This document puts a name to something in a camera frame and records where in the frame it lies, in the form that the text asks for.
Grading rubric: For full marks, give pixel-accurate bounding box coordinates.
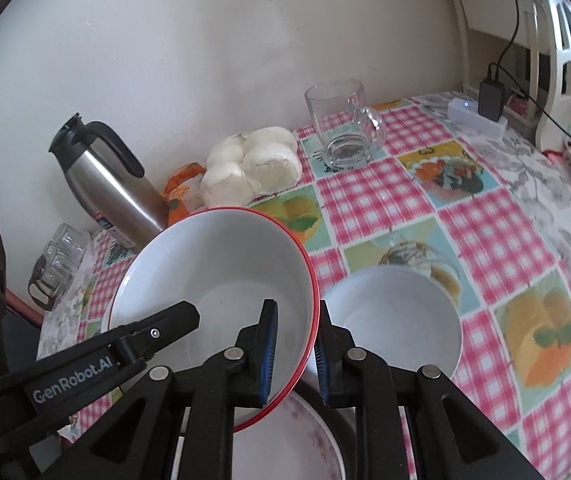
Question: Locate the small white bowl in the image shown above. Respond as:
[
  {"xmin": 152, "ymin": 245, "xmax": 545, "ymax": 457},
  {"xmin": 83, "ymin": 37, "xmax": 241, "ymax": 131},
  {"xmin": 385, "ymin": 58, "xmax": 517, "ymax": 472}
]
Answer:
[{"xmin": 323, "ymin": 266, "xmax": 462, "ymax": 377}]

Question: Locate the floral rimmed round plate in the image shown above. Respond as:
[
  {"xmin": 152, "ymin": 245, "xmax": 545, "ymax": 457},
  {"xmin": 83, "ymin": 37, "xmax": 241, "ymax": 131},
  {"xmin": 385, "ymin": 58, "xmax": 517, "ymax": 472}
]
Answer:
[{"xmin": 232, "ymin": 393, "xmax": 346, "ymax": 480}]

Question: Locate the strawberry pattern red-rim bowl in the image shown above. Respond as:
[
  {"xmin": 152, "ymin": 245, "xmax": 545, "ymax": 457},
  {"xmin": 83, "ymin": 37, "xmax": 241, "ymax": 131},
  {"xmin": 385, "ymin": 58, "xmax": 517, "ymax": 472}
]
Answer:
[{"xmin": 103, "ymin": 207, "xmax": 320, "ymax": 431}]

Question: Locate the stainless steel round tray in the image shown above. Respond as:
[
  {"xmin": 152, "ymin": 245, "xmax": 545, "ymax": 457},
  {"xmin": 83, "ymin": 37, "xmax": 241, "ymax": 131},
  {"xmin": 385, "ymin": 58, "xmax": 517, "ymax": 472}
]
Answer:
[{"xmin": 294, "ymin": 380, "xmax": 357, "ymax": 480}]

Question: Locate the tray of small glasses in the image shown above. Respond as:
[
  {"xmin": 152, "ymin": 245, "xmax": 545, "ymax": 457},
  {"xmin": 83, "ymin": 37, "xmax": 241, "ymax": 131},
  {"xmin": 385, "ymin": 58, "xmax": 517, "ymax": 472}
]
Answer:
[{"xmin": 28, "ymin": 223, "xmax": 90, "ymax": 311}]

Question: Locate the orange snack packet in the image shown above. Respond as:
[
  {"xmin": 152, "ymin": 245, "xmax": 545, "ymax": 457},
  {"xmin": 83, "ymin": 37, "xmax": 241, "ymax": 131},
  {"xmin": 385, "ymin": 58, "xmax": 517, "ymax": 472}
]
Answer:
[{"xmin": 163, "ymin": 162, "xmax": 206, "ymax": 226}]

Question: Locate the checkered fruit tablecloth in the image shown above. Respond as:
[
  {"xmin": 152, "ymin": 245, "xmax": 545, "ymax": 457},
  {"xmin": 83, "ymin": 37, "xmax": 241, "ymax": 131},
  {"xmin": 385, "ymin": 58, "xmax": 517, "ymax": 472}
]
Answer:
[{"xmin": 37, "ymin": 90, "xmax": 571, "ymax": 480}]

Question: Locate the bag of white steamed buns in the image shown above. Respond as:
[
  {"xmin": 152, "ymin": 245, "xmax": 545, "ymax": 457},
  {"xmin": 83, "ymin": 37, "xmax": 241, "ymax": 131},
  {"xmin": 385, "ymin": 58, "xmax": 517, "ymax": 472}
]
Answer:
[{"xmin": 200, "ymin": 127, "xmax": 303, "ymax": 208}]

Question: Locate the stainless steel thermos jug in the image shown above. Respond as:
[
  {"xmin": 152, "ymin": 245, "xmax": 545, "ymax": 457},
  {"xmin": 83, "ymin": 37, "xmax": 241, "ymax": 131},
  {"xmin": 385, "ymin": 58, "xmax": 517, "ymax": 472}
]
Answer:
[{"xmin": 49, "ymin": 114, "xmax": 168, "ymax": 252}]

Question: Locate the clear glass mug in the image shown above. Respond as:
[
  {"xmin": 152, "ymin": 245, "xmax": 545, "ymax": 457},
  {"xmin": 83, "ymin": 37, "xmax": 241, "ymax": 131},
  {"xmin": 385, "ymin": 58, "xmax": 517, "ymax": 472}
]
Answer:
[{"xmin": 305, "ymin": 79, "xmax": 387, "ymax": 171}]

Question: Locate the white power strip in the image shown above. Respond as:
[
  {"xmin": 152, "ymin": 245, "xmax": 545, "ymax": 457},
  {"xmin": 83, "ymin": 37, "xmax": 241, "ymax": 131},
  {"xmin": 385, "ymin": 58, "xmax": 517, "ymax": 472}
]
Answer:
[{"xmin": 447, "ymin": 98, "xmax": 508, "ymax": 140}]

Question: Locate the black charger plug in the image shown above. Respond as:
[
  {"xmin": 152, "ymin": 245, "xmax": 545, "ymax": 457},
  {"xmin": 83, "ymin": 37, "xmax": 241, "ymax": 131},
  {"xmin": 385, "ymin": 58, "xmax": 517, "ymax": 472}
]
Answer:
[{"xmin": 479, "ymin": 64, "xmax": 506, "ymax": 122}]

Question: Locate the black charging cable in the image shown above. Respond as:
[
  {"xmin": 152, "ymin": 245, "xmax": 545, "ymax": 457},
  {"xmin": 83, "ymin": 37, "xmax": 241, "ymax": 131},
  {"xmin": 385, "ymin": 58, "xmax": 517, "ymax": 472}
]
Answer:
[{"xmin": 485, "ymin": 0, "xmax": 571, "ymax": 151}]

